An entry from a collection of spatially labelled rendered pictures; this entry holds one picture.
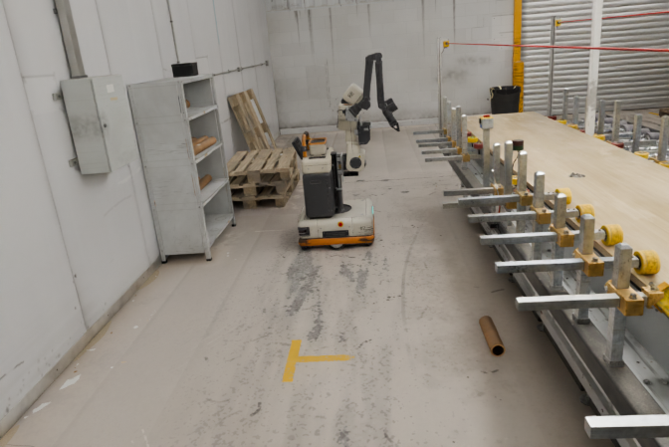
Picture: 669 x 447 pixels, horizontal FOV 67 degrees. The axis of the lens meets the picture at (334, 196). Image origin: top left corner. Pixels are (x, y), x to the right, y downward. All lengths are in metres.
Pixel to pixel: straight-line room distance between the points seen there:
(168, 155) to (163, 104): 0.42
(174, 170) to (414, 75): 6.86
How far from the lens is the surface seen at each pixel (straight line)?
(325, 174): 4.26
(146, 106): 4.36
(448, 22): 10.46
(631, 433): 1.25
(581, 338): 1.98
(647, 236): 2.35
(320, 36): 10.37
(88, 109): 3.54
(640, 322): 2.14
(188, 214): 4.47
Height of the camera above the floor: 1.73
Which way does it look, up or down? 17 degrees down
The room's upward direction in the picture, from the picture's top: 5 degrees counter-clockwise
